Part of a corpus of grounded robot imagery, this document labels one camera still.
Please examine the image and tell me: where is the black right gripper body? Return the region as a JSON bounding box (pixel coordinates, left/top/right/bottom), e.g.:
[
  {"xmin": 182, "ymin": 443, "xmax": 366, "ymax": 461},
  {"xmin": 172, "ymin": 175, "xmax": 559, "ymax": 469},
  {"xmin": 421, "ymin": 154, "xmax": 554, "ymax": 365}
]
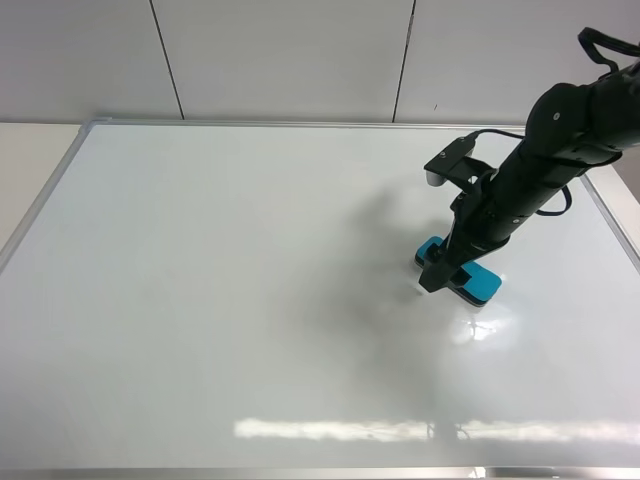
[{"xmin": 439, "ymin": 164, "xmax": 550, "ymax": 265}]

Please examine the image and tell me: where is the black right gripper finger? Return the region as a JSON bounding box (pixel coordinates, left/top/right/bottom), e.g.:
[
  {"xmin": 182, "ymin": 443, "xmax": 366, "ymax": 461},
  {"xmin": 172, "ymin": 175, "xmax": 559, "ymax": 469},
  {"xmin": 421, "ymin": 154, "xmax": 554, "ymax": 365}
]
[
  {"xmin": 418, "ymin": 260, "xmax": 458, "ymax": 293},
  {"xmin": 448, "ymin": 272, "xmax": 472, "ymax": 289}
]

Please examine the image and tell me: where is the blue whiteboard eraser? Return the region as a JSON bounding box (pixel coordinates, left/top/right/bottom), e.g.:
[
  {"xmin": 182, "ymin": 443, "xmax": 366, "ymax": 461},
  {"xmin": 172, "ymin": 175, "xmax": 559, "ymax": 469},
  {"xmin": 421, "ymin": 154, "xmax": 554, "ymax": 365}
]
[{"xmin": 414, "ymin": 236, "xmax": 502, "ymax": 307}]

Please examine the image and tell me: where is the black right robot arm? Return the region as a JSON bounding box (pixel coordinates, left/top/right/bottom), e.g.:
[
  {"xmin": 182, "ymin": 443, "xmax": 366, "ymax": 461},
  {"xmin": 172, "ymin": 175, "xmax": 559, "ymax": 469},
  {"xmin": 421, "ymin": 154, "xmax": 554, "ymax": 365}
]
[{"xmin": 419, "ymin": 64, "xmax": 639, "ymax": 292}]

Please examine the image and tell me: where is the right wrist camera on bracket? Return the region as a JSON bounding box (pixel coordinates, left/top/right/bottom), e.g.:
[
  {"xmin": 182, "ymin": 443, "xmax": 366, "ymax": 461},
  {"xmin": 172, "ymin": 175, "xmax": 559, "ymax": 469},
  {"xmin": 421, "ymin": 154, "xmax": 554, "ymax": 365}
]
[{"xmin": 424, "ymin": 134, "xmax": 497, "ymax": 194}]

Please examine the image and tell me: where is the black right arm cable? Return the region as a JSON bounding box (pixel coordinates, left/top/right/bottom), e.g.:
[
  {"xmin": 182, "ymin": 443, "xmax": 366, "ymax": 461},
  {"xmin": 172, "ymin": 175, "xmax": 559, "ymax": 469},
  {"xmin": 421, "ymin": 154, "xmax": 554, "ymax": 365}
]
[{"xmin": 469, "ymin": 27, "xmax": 640, "ymax": 217}]

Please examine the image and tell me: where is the white whiteboard with aluminium frame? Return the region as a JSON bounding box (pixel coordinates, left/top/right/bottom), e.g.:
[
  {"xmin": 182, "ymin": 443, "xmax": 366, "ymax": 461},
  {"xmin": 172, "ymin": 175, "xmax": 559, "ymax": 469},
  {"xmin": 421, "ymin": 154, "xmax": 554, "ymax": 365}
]
[{"xmin": 1, "ymin": 120, "xmax": 639, "ymax": 479}]

